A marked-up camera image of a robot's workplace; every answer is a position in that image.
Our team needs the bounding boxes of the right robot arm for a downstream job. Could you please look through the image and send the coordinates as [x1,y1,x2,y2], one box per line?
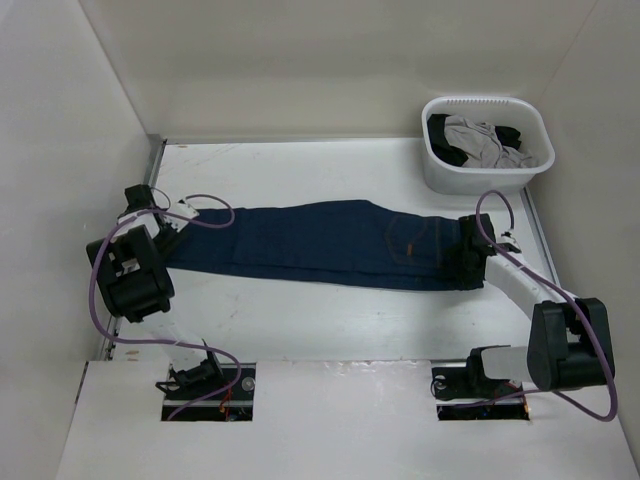
[452,214,615,398]

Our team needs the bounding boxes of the dark blue denim trousers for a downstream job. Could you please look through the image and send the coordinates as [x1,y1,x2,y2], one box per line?
[166,200,470,292]

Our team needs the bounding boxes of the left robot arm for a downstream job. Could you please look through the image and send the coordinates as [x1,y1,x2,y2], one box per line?
[96,184,228,400]

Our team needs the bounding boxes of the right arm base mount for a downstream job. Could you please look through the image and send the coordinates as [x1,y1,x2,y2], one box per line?
[430,362,529,421]

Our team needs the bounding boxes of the white plastic laundry basket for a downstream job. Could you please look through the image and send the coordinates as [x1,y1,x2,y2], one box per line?
[421,96,556,195]

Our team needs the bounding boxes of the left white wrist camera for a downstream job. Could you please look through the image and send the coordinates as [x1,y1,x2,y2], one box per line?
[171,199,199,227]

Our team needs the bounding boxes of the black garment in basket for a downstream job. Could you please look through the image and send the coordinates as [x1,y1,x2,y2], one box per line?
[426,114,523,168]

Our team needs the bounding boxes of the grey garment in basket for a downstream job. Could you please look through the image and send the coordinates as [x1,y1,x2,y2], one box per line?
[441,116,541,170]

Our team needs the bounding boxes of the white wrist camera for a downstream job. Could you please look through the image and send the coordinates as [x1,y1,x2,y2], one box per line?
[499,230,522,254]
[171,199,199,227]

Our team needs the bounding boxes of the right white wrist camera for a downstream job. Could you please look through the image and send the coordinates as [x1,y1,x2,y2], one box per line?
[499,230,522,254]

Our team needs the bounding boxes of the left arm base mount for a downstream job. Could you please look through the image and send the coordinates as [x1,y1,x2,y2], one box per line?
[156,363,257,422]

